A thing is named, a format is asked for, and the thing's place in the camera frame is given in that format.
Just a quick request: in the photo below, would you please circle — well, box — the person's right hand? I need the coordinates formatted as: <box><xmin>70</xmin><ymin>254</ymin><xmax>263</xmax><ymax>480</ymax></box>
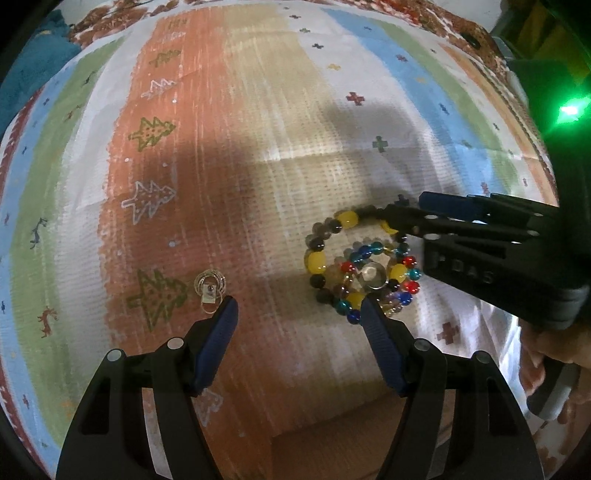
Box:
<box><xmin>518</xmin><ymin>319</ymin><xmax>591</xmax><ymax>428</ymax></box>

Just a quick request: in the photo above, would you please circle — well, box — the clear crystal bead bracelet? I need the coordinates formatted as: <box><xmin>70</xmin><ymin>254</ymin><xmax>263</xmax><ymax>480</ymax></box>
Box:
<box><xmin>336</xmin><ymin>261</ymin><xmax>407</xmax><ymax>319</ymax></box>

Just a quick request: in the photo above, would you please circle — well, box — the teal blanket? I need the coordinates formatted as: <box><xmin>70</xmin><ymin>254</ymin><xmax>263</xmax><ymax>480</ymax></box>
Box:
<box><xmin>0</xmin><ymin>9</ymin><xmax>75</xmax><ymax>139</ymax></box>

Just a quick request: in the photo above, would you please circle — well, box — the striped pastel mat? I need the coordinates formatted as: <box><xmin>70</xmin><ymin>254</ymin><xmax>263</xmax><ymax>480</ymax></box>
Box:
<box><xmin>0</xmin><ymin>0</ymin><xmax>560</xmax><ymax>480</ymax></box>

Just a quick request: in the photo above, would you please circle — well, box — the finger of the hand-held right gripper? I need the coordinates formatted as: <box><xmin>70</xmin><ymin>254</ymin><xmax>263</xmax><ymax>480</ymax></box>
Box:
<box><xmin>419</xmin><ymin>191</ymin><xmax>556</xmax><ymax>225</ymax></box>
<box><xmin>376</xmin><ymin>203</ymin><xmax>540</xmax><ymax>244</ymax></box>

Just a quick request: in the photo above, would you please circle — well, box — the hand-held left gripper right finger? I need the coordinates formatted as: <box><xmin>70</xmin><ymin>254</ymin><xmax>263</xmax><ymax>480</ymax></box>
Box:
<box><xmin>361</xmin><ymin>295</ymin><xmax>546</xmax><ymax>480</ymax></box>

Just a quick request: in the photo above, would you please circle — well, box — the small silver earring card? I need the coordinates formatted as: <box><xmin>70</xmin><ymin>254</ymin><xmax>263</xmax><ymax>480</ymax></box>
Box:
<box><xmin>194</xmin><ymin>271</ymin><xmax>228</xmax><ymax>315</ymax></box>

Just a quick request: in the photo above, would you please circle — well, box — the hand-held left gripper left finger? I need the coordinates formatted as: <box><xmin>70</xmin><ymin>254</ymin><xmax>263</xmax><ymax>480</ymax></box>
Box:
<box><xmin>55</xmin><ymin>295</ymin><xmax>240</xmax><ymax>480</ymax></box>

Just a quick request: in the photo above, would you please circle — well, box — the yellow and dark bead bracelet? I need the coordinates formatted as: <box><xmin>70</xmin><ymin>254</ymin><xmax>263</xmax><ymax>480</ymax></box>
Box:
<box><xmin>304</xmin><ymin>207</ymin><xmax>408</xmax><ymax>320</ymax></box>

